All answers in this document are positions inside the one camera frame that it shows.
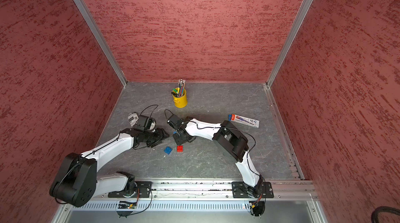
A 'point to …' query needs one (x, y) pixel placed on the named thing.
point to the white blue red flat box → (244, 120)
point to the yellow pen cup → (181, 101)
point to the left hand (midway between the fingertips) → (165, 140)
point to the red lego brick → (179, 148)
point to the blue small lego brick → (167, 150)
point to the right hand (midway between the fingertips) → (182, 142)
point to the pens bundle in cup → (178, 91)
